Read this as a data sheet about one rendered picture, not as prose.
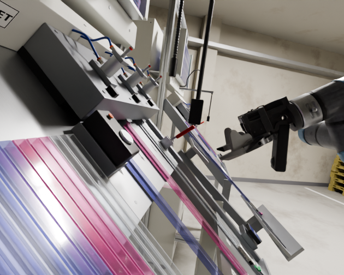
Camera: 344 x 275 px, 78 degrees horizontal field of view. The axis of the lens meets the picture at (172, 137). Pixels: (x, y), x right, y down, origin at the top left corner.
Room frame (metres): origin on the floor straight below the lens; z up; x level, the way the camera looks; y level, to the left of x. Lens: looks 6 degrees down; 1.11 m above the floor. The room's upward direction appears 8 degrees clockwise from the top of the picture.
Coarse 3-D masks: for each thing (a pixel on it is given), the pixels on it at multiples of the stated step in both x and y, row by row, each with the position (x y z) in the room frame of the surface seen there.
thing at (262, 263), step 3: (258, 261) 0.59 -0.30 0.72; (261, 261) 0.58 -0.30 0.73; (264, 261) 0.57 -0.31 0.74; (258, 264) 0.58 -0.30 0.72; (261, 264) 0.57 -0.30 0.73; (264, 264) 0.56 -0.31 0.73; (261, 267) 0.56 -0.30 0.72; (264, 267) 0.55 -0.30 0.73; (267, 267) 0.55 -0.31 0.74; (261, 270) 0.55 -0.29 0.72; (264, 270) 0.54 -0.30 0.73; (267, 270) 0.54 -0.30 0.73; (264, 273) 0.54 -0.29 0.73; (267, 273) 0.53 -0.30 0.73; (270, 273) 0.53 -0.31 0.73
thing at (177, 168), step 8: (144, 128) 0.56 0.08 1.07; (152, 136) 0.56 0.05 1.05; (160, 144) 0.56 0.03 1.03; (168, 160) 0.55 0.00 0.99; (176, 168) 0.55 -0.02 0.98; (184, 176) 0.54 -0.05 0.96; (192, 184) 0.55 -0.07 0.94; (192, 192) 0.54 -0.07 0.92; (200, 200) 0.53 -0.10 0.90; (208, 208) 0.53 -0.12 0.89; (216, 216) 0.53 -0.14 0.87; (232, 240) 0.52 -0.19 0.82
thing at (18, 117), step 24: (0, 48) 0.28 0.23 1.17; (0, 72) 0.25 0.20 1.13; (24, 72) 0.29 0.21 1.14; (0, 96) 0.22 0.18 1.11; (24, 96) 0.25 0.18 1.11; (48, 96) 0.29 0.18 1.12; (0, 120) 0.19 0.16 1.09; (24, 120) 0.22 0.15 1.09; (48, 120) 0.25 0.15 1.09; (72, 120) 0.30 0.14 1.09; (144, 168) 0.39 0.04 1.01; (168, 168) 0.51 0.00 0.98; (120, 192) 0.27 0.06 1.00; (144, 192) 0.32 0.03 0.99
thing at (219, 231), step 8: (216, 224) 0.53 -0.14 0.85; (224, 224) 0.58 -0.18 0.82; (216, 232) 0.49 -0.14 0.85; (224, 232) 0.52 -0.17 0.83; (232, 232) 0.59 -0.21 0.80; (224, 240) 0.48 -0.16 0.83; (216, 248) 0.43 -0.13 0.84; (232, 248) 0.49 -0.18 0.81; (224, 256) 0.41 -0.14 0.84; (240, 256) 0.50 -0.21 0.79; (224, 264) 0.39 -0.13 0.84; (232, 264) 0.41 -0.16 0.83; (248, 264) 0.51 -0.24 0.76; (256, 264) 0.57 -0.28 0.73; (224, 272) 0.36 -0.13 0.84; (232, 272) 0.39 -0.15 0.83; (248, 272) 0.47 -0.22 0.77; (256, 272) 0.50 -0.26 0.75
